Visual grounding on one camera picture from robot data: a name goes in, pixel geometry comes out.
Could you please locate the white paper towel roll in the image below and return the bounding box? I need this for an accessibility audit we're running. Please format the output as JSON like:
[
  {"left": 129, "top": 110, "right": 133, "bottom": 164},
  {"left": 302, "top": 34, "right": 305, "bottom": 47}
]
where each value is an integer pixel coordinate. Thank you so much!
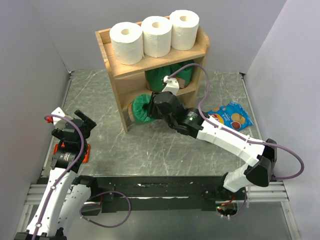
[{"left": 140, "top": 16, "right": 172, "bottom": 58}]

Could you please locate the wooden two-tier shelf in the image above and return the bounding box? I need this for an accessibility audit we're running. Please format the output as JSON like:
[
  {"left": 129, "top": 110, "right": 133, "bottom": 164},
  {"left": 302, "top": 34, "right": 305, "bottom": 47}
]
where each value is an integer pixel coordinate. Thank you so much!
[{"left": 95, "top": 26, "right": 210, "bottom": 132}]

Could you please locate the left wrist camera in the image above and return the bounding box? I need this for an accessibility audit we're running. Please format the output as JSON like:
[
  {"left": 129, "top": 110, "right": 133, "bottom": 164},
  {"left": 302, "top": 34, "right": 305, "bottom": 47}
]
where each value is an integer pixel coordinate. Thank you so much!
[{"left": 44, "top": 107, "right": 73, "bottom": 130}]

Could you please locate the green roll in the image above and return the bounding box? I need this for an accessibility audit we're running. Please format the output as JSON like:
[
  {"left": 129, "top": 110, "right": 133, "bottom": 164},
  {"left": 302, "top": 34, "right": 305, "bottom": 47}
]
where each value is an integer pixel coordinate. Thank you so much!
[
  {"left": 144, "top": 65, "right": 171, "bottom": 92},
  {"left": 170, "top": 60, "right": 194, "bottom": 89},
  {"left": 127, "top": 94, "right": 155, "bottom": 125}
]

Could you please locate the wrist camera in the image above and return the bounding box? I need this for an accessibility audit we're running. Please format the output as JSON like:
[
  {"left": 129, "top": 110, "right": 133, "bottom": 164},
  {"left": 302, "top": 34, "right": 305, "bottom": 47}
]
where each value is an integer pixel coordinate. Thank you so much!
[
  {"left": 161, "top": 75, "right": 180, "bottom": 96},
  {"left": 44, "top": 107, "right": 73, "bottom": 130}
]

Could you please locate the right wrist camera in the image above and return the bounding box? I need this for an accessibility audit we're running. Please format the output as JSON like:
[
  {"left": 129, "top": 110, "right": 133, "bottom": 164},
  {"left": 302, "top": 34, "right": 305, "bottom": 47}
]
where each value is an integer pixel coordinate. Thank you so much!
[{"left": 161, "top": 75, "right": 180, "bottom": 96}]

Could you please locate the purple cable loop, base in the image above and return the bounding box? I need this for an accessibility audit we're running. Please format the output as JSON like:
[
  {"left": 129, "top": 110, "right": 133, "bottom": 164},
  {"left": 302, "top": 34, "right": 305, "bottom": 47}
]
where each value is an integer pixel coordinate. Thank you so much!
[{"left": 79, "top": 191, "right": 132, "bottom": 228}]

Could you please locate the blue Lay's chips bag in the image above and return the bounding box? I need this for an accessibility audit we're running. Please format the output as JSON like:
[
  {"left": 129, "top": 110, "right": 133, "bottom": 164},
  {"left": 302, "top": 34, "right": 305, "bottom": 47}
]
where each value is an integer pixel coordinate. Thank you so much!
[{"left": 207, "top": 101, "right": 254, "bottom": 131}]

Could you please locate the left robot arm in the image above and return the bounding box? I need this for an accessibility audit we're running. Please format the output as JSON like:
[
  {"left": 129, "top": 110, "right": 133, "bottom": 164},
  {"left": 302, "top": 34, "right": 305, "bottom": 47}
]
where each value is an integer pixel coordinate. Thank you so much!
[{"left": 14, "top": 107, "right": 99, "bottom": 240}]

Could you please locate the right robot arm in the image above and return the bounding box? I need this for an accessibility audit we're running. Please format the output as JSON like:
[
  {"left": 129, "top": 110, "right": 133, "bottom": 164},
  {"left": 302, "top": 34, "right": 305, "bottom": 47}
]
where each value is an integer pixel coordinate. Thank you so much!
[{"left": 146, "top": 91, "right": 277, "bottom": 200}]

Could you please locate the orange flat package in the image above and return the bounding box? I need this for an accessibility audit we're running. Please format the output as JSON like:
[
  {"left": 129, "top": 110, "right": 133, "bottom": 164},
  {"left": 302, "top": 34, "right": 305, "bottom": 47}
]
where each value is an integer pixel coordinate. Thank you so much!
[{"left": 53, "top": 142, "right": 91, "bottom": 164}]

